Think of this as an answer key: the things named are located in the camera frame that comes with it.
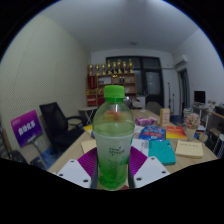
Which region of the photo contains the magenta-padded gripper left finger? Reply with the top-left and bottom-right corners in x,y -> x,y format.
56,147 -> 99,189

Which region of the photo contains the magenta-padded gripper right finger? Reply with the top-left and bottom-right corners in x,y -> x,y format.
128,146 -> 172,189

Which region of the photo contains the green drink bottle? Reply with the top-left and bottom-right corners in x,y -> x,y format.
92,84 -> 136,191

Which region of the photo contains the teal book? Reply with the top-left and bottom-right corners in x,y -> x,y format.
147,139 -> 177,167

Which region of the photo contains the pale yellow notepad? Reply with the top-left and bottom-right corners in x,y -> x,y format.
80,138 -> 98,155
174,139 -> 204,160

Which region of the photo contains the blue book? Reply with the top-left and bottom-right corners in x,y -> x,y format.
138,124 -> 167,142

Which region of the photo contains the orange book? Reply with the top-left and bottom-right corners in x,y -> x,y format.
165,125 -> 188,140

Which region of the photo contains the pink box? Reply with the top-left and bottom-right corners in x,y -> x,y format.
134,116 -> 158,127

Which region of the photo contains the black office chair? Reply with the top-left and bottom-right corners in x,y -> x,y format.
39,101 -> 86,156

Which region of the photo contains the orange carton box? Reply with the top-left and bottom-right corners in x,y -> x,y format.
159,107 -> 172,128

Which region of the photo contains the dark brown chair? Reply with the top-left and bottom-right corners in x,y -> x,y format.
145,100 -> 164,117

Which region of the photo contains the pink flower bouquet in cup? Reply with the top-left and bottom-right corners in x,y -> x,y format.
184,112 -> 202,142

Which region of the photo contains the small white round table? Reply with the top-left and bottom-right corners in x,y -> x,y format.
78,105 -> 99,126

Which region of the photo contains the purple sign board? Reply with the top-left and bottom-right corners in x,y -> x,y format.
9,109 -> 44,148

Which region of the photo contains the long wooden side desk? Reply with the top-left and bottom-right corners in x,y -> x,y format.
199,104 -> 224,158

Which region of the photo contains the black computer monitor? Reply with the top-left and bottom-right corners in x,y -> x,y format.
193,90 -> 207,104

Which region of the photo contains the black framed glass door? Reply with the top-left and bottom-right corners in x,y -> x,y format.
105,55 -> 166,109

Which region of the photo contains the white air conditioner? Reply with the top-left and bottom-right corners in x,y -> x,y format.
173,54 -> 189,68

